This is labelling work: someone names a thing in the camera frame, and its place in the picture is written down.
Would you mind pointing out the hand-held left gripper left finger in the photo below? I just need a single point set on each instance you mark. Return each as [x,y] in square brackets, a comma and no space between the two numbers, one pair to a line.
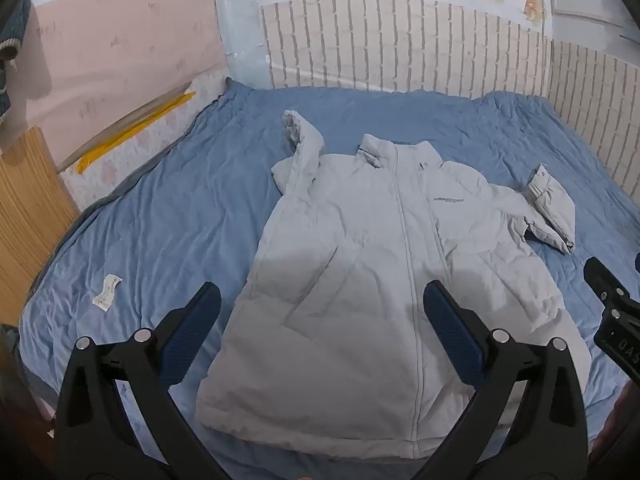
[196,320]

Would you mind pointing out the blue bed sheet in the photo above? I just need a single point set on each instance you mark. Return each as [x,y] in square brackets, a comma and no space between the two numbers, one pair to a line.
[175,210]

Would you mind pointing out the wooden bed board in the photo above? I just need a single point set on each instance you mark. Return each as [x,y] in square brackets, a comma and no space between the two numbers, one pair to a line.
[30,210]

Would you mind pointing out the dark teal cloth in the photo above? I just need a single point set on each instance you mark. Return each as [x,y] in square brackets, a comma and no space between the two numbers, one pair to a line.
[14,25]

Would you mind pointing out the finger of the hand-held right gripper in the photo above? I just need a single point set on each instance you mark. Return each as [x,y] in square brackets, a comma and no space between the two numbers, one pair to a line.
[602,277]

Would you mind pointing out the light grey puffer jacket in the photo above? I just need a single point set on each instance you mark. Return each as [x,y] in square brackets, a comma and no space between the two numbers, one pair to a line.
[350,260]

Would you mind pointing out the white fabric label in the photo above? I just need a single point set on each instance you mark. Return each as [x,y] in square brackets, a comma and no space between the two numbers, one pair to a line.
[107,292]

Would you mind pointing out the yellow strip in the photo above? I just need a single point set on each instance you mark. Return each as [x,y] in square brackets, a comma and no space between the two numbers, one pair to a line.
[135,127]

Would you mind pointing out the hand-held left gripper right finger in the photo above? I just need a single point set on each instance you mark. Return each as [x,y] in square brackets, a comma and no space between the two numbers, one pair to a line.
[450,320]

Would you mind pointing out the floral mattress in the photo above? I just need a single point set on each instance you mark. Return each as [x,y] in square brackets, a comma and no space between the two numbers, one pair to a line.
[125,160]

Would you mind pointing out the clear plastic sheet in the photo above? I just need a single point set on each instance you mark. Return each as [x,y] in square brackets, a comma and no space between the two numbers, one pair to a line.
[240,20]

